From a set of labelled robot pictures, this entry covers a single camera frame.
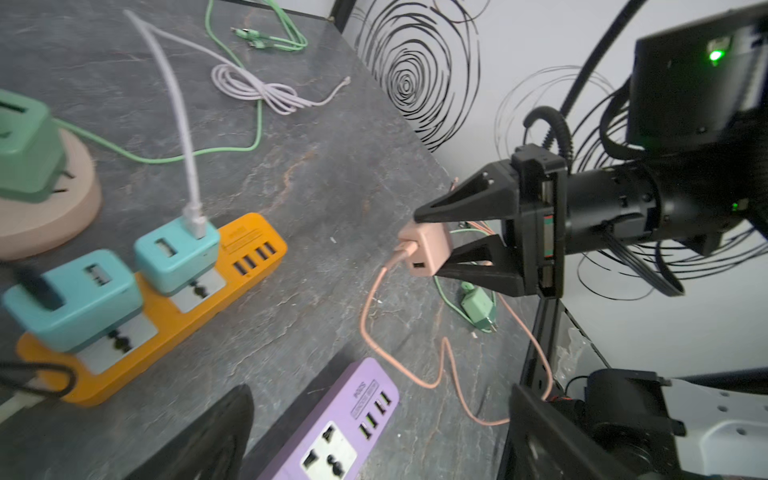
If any light green cable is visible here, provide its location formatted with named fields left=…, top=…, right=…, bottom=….
left=53, top=0, right=310, bottom=166

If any pink plug adapter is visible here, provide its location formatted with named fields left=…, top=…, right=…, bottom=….
left=397, top=221, right=453, bottom=277

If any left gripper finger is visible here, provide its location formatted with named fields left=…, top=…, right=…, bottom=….
left=127, top=384, right=254, bottom=479

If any round pink power strip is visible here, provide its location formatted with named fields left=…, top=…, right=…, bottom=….
left=1, top=129, right=102, bottom=261

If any green plug adapter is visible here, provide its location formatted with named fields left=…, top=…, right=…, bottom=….
left=460, top=282, right=496, bottom=333
left=1, top=90, right=66, bottom=203

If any purple power strip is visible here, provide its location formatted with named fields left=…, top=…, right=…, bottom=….
left=260, top=357, right=400, bottom=480

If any teal plug adapter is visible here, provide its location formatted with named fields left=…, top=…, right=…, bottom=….
left=133, top=217, right=220, bottom=296
left=2, top=249, right=143, bottom=353

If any white lilac usb cable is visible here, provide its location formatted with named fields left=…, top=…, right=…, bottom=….
left=122, top=8, right=353, bottom=240

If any black cable with plug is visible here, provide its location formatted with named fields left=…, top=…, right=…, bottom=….
left=0, top=260, right=79, bottom=400

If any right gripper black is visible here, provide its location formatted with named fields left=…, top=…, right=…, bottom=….
left=413, top=144, right=660, bottom=298

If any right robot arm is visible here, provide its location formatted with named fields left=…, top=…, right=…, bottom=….
left=414, top=1, right=767, bottom=479

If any orange power strip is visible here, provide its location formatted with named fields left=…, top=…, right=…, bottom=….
left=16, top=213, right=288, bottom=407

